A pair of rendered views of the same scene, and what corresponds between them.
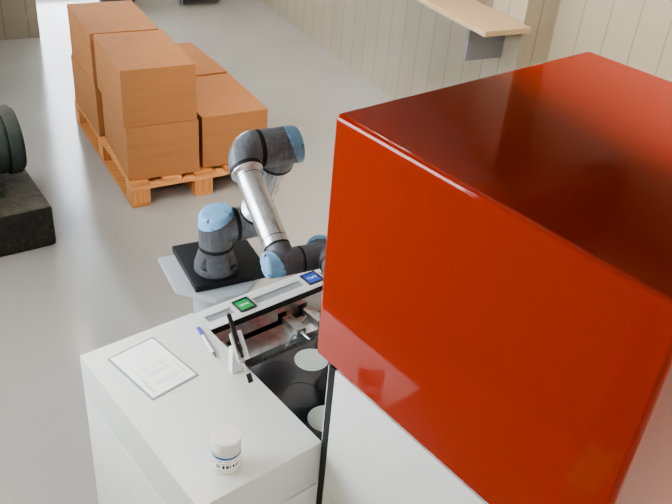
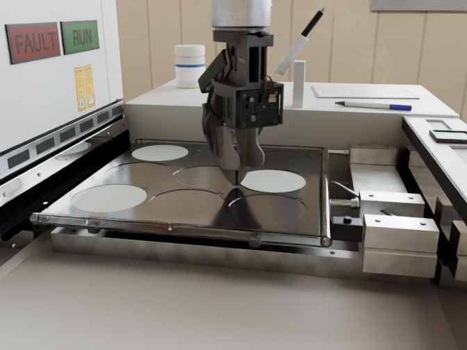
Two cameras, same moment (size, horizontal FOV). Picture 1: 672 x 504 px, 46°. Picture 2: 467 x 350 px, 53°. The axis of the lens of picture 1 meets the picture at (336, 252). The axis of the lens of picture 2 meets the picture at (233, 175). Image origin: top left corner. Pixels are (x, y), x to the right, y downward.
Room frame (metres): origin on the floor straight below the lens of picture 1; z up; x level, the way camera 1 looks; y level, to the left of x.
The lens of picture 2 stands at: (2.25, -0.41, 1.14)
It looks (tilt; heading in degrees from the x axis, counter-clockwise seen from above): 19 degrees down; 142
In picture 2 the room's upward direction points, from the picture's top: straight up
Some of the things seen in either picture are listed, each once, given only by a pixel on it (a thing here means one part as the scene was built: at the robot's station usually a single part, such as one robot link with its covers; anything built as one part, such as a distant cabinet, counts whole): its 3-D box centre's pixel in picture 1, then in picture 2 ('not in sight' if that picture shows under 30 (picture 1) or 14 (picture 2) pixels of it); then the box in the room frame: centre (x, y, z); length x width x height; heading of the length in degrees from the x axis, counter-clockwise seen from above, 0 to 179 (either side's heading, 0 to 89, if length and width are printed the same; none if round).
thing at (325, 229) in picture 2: (294, 346); (325, 185); (1.82, 0.10, 0.90); 0.38 x 0.01 x 0.01; 132
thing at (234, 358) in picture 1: (238, 354); (290, 70); (1.60, 0.23, 1.03); 0.06 x 0.04 x 0.13; 42
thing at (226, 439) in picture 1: (226, 449); (190, 66); (1.28, 0.21, 1.01); 0.07 x 0.07 x 0.10
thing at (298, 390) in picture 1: (332, 380); (205, 177); (1.68, -0.02, 0.90); 0.34 x 0.34 x 0.01; 42
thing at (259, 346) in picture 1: (272, 341); (381, 203); (1.87, 0.17, 0.87); 0.36 x 0.08 x 0.03; 132
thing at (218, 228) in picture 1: (217, 226); not in sight; (2.27, 0.41, 1.01); 0.13 x 0.12 x 0.14; 119
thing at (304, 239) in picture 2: not in sight; (171, 229); (1.80, -0.16, 0.90); 0.37 x 0.01 x 0.01; 42
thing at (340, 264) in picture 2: not in sight; (229, 254); (1.81, -0.07, 0.84); 0.50 x 0.02 x 0.03; 42
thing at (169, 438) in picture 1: (195, 416); (286, 125); (1.50, 0.33, 0.89); 0.62 x 0.35 x 0.14; 42
